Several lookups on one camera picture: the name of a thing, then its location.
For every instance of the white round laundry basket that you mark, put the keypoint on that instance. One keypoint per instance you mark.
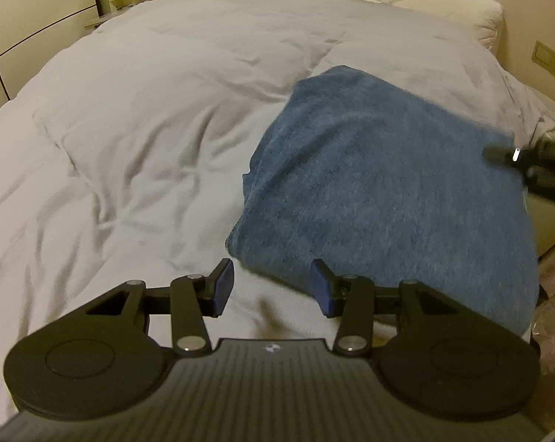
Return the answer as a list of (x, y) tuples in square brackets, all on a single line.
[(541, 211)]

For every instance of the white duvet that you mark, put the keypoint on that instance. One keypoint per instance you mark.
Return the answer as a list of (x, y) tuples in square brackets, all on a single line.
[(122, 159)]

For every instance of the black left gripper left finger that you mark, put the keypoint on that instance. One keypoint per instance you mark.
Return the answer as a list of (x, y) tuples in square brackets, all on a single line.
[(117, 349)]

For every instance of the brass wall switch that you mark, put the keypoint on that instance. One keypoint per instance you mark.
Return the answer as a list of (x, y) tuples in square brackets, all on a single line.
[(542, 55)]

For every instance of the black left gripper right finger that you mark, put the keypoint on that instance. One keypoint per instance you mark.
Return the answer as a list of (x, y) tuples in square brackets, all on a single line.
[(428, 350)]

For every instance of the blue denim jeans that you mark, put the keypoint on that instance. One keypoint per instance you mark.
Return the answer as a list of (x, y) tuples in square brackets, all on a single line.
[(378, 182)]

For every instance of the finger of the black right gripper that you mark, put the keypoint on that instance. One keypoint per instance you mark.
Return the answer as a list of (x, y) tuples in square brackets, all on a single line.
[(540, 154), (541, 182)]

